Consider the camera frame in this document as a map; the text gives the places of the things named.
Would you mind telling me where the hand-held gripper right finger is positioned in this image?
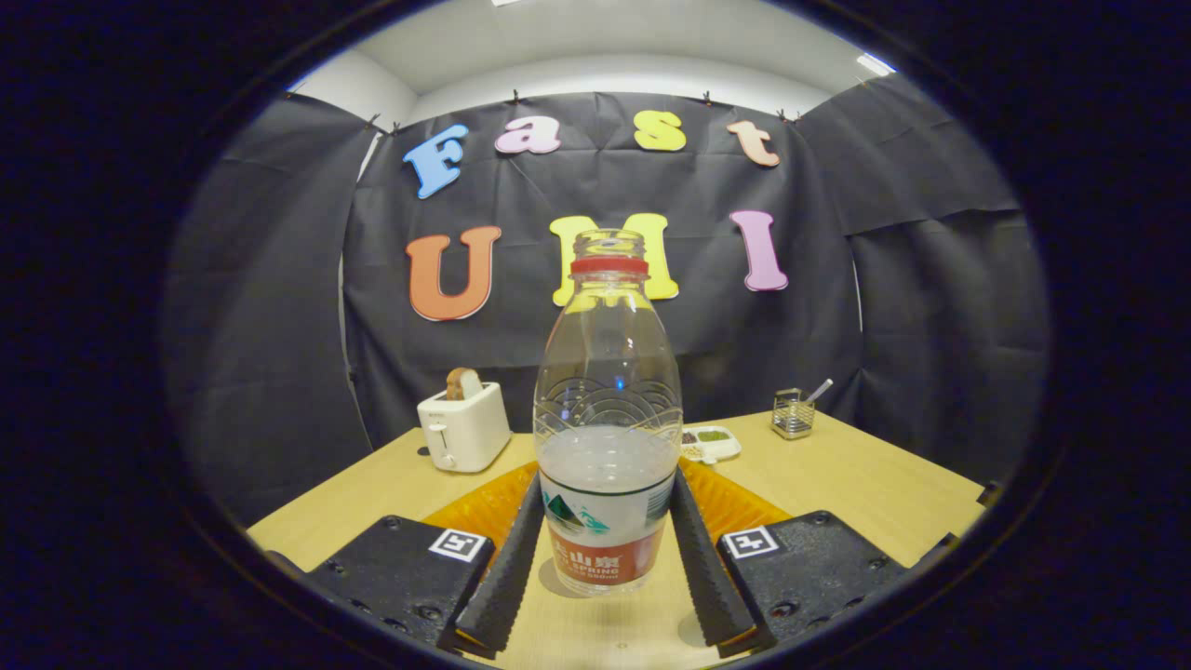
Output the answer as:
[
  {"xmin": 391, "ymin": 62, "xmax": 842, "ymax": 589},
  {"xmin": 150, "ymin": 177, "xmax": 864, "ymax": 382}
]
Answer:
[{"xmin": 670, "ymin": 462, "xmax": 908, "ymax": 652}]

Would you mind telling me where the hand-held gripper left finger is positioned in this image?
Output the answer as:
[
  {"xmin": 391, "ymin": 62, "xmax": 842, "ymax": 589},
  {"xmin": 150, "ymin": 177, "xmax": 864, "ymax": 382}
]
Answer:
[{"xmin": 307, "ymin": 462, "xmax": 545, "ymax": 652}]

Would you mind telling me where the clear plastic juice bottle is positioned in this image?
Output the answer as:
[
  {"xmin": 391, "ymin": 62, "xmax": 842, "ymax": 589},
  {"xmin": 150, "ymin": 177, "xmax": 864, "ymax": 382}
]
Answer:
[{"xmin": 533, "ymin": 229, "xmax": 684, "ymax": 596}]

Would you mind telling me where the white condiment tray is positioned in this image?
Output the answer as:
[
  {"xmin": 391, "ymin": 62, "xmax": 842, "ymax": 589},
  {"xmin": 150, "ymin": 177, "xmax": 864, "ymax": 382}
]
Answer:
[{"xmin": 679, "ymin": 425, "xmax": 743, "ymax": 464}]

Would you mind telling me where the white toaster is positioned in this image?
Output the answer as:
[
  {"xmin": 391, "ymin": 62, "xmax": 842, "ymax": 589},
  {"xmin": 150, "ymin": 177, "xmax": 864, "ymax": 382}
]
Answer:
[{"xmin": 417, "ymin": 382, "xmax": 513, "ymax": 474}]

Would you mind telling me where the wooden table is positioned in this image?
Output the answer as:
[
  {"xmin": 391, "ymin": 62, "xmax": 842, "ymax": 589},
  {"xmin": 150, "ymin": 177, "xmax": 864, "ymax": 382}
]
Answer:
[{"xmin": 247, "ymin": 409, "xmax": 987, "ymax": 670}]

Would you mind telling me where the black backdrop cloth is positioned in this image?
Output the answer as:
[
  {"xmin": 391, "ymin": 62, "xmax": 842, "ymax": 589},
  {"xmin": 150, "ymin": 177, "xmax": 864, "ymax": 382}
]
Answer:
[{"xmin": 163, "ymin": 73, "xmax": 1052, "ymax": 527}]

